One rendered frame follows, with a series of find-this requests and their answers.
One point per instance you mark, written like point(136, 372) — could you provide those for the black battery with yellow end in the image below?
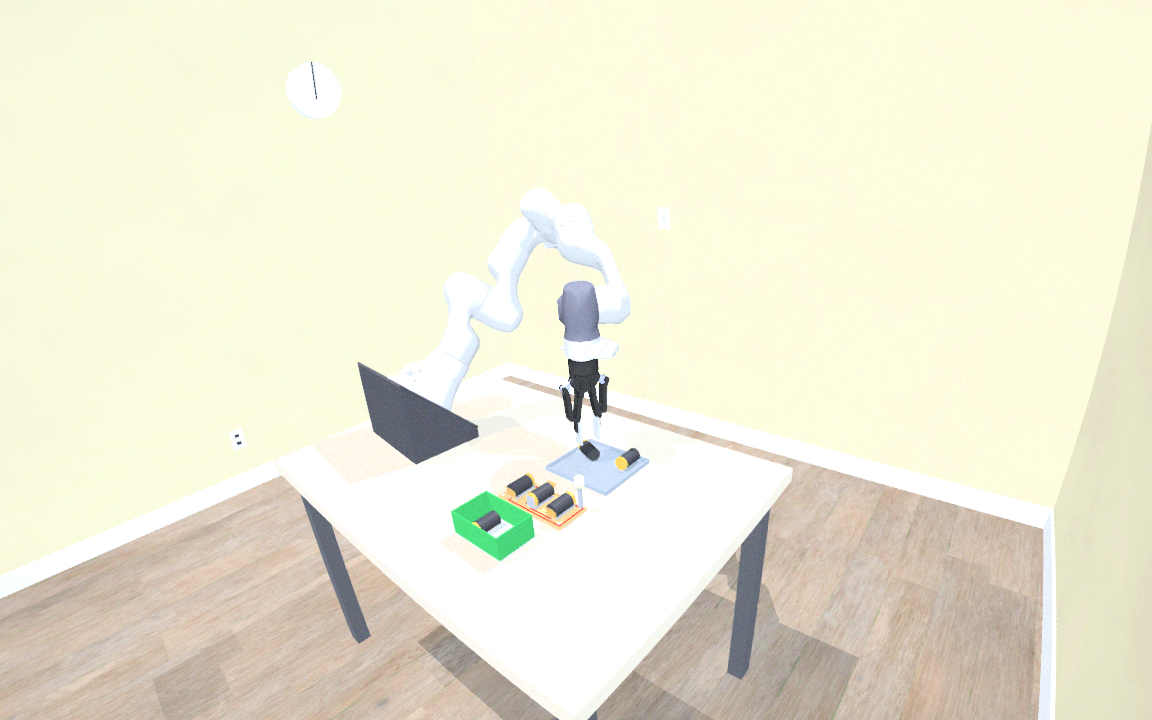
point(522, 484)
point(488, 521)
point(628, 458)
point(562, 503)
point(589, 450)
point(542, 493)

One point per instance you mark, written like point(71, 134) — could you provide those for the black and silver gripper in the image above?
point(583, 377)

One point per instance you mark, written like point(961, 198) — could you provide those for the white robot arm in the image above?
point(440, 374)

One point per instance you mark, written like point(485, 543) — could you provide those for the light blue tray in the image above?
point(602, 473)

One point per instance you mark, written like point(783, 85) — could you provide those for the green open-top box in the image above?
point(499, 542)

